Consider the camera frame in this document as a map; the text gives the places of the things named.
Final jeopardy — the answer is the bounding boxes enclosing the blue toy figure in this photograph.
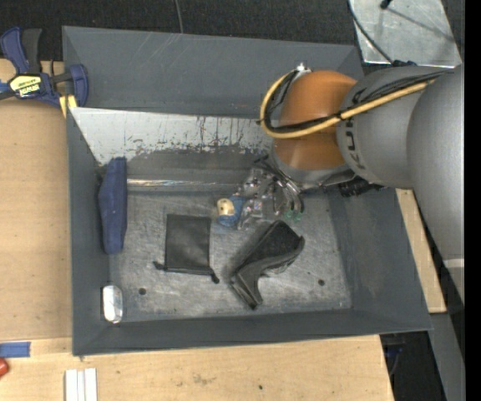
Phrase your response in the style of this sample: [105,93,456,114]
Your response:
[215,195,248,228]

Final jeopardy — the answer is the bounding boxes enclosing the black high-heel shoe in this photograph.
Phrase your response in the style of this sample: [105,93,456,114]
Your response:
[229,220,306,311]

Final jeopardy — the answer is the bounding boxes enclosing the grey metal bin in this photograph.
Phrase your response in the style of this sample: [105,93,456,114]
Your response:
[61,25,434,357]

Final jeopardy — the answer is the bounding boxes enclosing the blue sponge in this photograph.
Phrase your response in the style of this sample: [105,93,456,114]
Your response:
[97,156,129,256]

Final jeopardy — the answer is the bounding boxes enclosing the black cloth pouch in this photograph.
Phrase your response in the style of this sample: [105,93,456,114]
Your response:
[153,213,220,285]

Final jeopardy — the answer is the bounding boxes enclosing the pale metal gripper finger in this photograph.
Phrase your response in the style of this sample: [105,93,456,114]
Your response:
[232,183,264,203]
[237,201,268,231]

